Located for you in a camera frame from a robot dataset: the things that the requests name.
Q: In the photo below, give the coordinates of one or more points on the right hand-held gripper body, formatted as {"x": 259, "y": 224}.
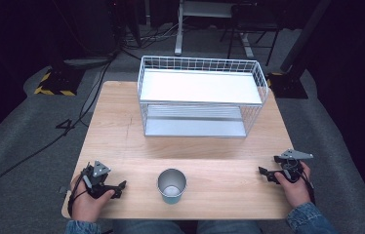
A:
{"x": 292, "y": 165}

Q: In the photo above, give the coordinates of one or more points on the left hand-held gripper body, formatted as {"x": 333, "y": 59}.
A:
{"x": 95, "y": 177}

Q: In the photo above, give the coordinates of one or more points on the person's right hand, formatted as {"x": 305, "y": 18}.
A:
{"x": 297, "y": 193}

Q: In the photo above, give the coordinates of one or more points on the person's left hand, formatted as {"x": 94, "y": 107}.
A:
{"x": 86, "y": 208}

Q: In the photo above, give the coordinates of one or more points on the person's left leg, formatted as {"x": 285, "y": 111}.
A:
{"x": 148, "y": 228}

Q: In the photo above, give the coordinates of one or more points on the person's leg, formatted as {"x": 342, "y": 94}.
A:
{"x": 148, "y": 228}
{"x": 229, "y": 228}

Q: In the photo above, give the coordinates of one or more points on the grey metal cup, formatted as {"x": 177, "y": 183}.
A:
{"x": 171, "y": 187}

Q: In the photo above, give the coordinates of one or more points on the person's right leg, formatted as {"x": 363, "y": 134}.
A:
{"x": 229, "y": 228}

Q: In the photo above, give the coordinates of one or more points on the black stand with pole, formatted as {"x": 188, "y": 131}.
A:
{"x": 289, "y": 84}

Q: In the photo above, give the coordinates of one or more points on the striped black stand base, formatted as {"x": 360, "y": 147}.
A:
{"x": 58, "y": 83}

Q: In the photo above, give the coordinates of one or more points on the black chair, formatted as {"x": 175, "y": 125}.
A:
{"x": 255, "y": 22}

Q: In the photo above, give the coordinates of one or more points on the white desk frame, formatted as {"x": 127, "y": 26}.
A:
{"x": 183, "y": 19}

